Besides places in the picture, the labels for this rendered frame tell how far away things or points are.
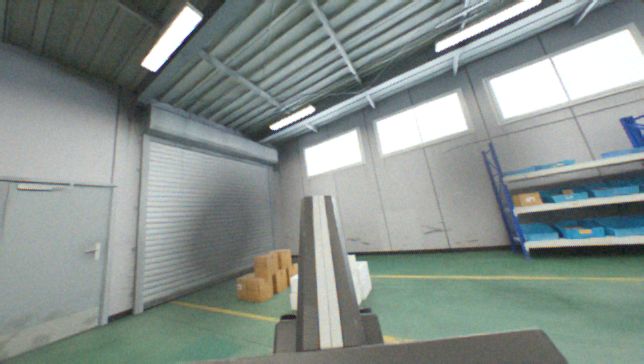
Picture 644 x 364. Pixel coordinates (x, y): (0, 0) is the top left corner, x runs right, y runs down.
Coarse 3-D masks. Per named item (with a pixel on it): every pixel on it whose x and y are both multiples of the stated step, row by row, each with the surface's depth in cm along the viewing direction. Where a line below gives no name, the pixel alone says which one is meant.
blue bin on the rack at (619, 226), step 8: (600, 224) 271; (608, 224) 285; (616, 224) 282; (624, 224) 277; (632, 224) 266; (640, 224) 256; (608, 232) 262; (616, 232) 253; (624, 232) 250; (632, 232) 247; (640, 232) 244
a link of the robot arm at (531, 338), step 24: (456, 336) 4; (480, 336) 4; (504, 336) 4; (528, 336) 4; (216, 360) 4; (240, 360) 4; (264, 360) 4; (288, 360) 4; (312, 360) 4; (336, 360) 4; (360, 360) 4; (384, 360) 4; (408, 360) 4; (432, 360) 4; (456, 360) 4; (480, 360) 4; (504, 360) 4; (528, 360) 4; (552, 360) 4
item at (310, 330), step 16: (304, 208) 9; (304, 224) 8; (320, 224) 8; (304, 240) 7; (320, 240) 7; (304, 256) 7; (320, 256) 7; (304, 272) 6; (320, 272) 6; (304, 288) 6; (320, 288) 6; (304, 304) 5; (320, 304) 5; (288, 320) 6; (304, 320) 5; (320, 320) 5; (288, 336) 5; (304, 336) 5; (320, 336) 5; (288, 352) 5
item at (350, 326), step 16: (320, 208) 9; (336, 208) 9; (336, 224) 8; (336, 240) 7; (336, 256) 7; (336, 272) 6; (336, 288) 6; (352, 288) 6; (336, 304) 5; (352, 304) 5; (336, 320) 5; (352, 320) 5; (368, 320) 6; (336, 336) 5; (352, 336) 5; (368, 336) 5
